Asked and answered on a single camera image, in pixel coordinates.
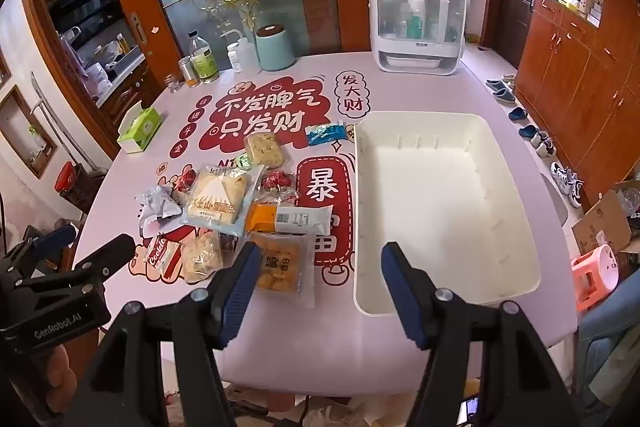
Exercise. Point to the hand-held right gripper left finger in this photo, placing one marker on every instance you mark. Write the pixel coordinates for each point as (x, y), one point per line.
(240, 292)

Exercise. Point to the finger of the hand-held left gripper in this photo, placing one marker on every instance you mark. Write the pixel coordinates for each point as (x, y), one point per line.
(52, 238)
(107, 249)

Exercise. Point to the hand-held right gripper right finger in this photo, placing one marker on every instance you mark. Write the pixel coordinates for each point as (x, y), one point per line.
(405, 297)

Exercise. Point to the yellow nugget snack packet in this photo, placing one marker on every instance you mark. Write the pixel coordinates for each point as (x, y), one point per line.
(282, 269)

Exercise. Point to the clear puffed snack packet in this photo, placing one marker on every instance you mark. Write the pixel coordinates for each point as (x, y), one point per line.
(200, 257)

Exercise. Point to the red white cookie packet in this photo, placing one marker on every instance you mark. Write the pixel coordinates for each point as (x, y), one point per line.
(161, 252)

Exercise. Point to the grey white snack packet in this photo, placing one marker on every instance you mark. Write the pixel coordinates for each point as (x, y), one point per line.
(157, 204)

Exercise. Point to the orange and white snack packet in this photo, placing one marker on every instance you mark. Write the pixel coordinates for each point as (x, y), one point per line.
(290, 219)

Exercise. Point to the large layered cake packet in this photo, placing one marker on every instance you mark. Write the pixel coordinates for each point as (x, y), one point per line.
(220, 199)

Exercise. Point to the white plastic bin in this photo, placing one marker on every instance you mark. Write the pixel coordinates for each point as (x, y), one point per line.
(440, 207)

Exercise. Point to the small red snack packet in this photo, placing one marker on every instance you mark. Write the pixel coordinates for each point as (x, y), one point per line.
(187, 180)
(277, 182)

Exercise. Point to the small green snack packet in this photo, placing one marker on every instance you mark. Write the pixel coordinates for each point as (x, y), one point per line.
(243, 162)

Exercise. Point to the square cracker packet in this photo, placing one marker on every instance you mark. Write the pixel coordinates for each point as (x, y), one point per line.
(263, 149)

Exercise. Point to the blue snack packet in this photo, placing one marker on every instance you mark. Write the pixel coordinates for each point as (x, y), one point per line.
(325, 134)

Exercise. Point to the person's left hand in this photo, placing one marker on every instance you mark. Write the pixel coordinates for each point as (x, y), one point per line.
(61, 369)

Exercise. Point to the green tissue box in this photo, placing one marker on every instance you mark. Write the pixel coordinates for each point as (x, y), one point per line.
(142, 127)

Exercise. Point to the pink plastic stool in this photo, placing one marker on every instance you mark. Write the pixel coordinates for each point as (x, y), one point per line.
(595, 274)

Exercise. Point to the small metal jar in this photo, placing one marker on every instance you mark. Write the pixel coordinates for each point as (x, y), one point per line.
(186, 69)

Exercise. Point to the pair of grey sneakers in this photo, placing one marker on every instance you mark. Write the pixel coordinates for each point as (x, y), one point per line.
(567, 181)

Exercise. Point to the blue shoe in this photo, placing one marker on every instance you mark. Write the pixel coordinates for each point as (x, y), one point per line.
(527, 132)
(517, 114)

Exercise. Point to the white sneaker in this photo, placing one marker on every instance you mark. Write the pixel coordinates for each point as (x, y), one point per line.
(545, 145)

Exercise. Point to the blue chair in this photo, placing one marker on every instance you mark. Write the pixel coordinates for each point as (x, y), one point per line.
(607, 347)

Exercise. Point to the cardboard box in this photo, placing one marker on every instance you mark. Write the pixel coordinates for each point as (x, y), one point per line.
(600, 222)

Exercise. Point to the pair of blue slippers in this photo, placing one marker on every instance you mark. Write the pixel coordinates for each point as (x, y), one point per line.
(497, 90)

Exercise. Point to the white pill bottle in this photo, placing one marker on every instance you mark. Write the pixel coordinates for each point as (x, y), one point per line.
(234, 59)

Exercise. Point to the white squeeze bottle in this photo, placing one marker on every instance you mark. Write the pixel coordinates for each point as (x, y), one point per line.
(250, 52)

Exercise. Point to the teal canister with brown lid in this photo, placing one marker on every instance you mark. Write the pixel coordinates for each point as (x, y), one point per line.
(275, 49)

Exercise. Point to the white countertop sterilizer cabinet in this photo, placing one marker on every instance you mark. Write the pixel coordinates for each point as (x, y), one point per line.
(417, 52)

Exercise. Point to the wooden cabinet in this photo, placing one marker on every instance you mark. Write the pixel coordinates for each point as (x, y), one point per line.
(575, 82)

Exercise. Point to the white bottle in cabinet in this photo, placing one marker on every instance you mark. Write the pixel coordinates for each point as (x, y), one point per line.
(416, 9)

